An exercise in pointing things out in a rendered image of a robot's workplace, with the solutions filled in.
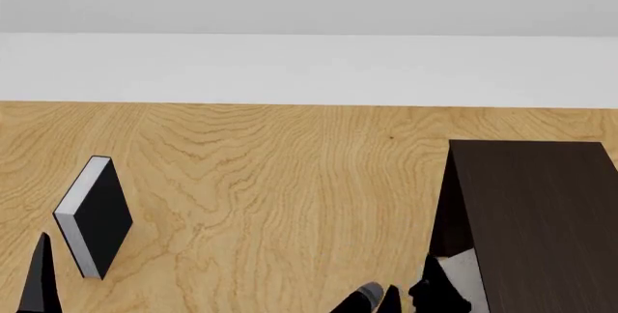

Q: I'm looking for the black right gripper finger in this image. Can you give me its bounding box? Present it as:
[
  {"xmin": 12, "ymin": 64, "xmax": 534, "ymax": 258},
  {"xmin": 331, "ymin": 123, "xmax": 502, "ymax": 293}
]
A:
[{"xmin": 376, "ymin": 284, "xmax": 404, "ymax": 313}]

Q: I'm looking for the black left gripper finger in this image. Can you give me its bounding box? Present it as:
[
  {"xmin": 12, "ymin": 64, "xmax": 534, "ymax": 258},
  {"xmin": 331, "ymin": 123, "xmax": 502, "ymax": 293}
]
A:
[{"xmin": 15, "ymin": 232, "xmax": 63, "ymax": 313}]

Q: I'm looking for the black right gripper finger with grey tip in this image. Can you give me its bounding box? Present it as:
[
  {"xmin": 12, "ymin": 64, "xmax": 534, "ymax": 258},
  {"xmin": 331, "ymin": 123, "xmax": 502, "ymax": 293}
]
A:
[{"xmin": 330, "ymin": 281, "xmax": 386, "ymax": 313}]

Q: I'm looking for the dark brown wooden cabinet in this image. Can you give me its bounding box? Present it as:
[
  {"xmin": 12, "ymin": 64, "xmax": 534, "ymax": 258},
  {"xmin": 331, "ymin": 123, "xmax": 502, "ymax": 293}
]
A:
[{"xmin": 428, "ymin": 139, "xmax": 618, "ymax": 313}]

